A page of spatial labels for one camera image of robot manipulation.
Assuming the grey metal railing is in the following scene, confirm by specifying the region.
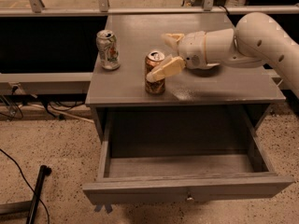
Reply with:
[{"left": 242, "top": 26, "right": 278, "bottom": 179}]
[{"left": 0, "top": 0, "right": 299, "bottom": 17}]

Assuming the orange soda can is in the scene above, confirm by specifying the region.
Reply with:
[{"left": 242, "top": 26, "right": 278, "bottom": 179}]
[{"left": 145, "top": 49, "right": 165, "bottom": 95}]

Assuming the open grey top drawer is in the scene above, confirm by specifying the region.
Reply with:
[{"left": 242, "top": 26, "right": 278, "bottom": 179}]
[{"left": 83, "top": 105, "right": 294, "bottom": 205}]

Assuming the cable bundle under rail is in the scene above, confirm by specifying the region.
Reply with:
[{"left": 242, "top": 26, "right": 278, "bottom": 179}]
[{"left": 0, "top": 82, "right": 94, "bottom": 124}]

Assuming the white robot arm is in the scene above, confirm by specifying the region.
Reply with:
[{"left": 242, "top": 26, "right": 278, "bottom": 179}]
[{"left": 146, "top": 12, "right": 299, "bottom": 97}]

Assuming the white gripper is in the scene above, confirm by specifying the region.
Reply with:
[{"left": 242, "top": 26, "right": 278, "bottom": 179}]
[{"left": 146, "top": 31, "right": 206, "bottom": 83}]

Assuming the grey wooden cabinet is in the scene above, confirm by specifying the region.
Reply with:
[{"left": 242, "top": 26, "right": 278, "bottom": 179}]
[{"left": 86, "top": 13, "right": 285, "bottom": 131}]

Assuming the white green soda can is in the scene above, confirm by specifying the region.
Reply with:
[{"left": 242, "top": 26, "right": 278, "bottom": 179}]
[{"left": 96, "top": 30, "right": 120, "bottom": 71}]

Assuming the black floor cable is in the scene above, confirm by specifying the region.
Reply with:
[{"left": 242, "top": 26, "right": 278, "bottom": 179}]
[{"left": 0, "top": 147, "right": 51, "bottom": 224}]

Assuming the black metal stand leg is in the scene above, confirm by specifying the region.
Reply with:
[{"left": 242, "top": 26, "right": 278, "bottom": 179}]
[{"left": 0, "top": 165, "right": 51, "bottom": 224}]

